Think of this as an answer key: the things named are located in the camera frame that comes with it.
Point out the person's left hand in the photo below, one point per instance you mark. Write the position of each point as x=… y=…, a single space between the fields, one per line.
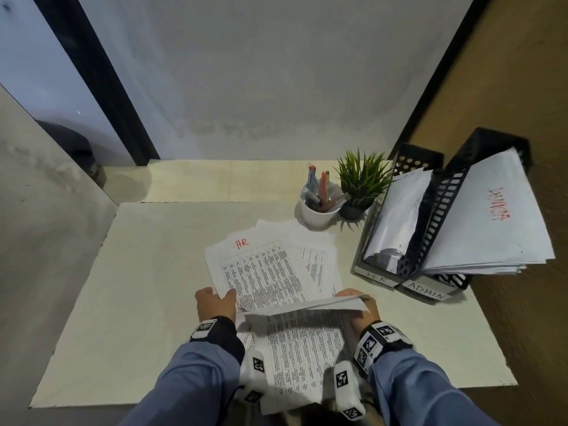
x=215 y=306

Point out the person's right hand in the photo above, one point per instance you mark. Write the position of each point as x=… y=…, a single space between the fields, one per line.
x=368 y=321

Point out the pile of printed papers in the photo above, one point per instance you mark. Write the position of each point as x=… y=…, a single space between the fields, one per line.
x=262 y=270

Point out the white printed paper sheet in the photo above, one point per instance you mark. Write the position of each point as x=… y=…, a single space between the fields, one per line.
x=301 y=350

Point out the bundle of white papers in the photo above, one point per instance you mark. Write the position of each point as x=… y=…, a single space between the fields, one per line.
x=395 y=217
x=479 y=226

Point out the black ADMIN file holder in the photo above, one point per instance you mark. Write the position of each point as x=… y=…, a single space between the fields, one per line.
x=488 y=137

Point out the person's right forearm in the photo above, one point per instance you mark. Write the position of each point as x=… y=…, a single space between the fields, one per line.
x=426 y=390

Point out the person's left forearm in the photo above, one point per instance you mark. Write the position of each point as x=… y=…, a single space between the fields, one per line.
x=186 y=390

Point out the black left wrist band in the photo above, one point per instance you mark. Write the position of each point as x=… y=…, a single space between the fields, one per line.
x=219 y=337

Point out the white table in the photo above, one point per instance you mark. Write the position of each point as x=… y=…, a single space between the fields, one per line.
x=133 y=297

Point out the white pen cup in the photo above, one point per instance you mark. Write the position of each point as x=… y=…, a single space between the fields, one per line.
x=319 y=219

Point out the brown pen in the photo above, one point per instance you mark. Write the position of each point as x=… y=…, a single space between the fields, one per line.
x=337 y=202

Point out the light wooden ledge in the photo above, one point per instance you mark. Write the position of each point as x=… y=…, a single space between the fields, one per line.
x=213 y=179

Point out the grey white marker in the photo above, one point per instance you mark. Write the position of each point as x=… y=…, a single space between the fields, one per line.
x=310 y=196

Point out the orange pen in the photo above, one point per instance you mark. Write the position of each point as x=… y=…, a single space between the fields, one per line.
x=323 y=188

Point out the green plant in black pot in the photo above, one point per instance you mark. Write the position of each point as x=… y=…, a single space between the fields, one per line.
x=361 y=177

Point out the red-capped marker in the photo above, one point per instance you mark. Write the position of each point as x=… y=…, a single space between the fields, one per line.
x=311 y=177

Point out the dark round object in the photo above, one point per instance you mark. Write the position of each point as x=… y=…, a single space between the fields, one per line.
x=71 y=146

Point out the black edge trim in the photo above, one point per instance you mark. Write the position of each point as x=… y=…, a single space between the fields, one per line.
x=443 y=75

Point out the frosted window glass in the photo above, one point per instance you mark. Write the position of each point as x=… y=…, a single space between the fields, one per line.
x=40 y=62

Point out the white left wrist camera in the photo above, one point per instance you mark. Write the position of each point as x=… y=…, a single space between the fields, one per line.
x=253 y=377

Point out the black window frame post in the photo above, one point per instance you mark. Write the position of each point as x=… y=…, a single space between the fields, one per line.
x=97 y=79

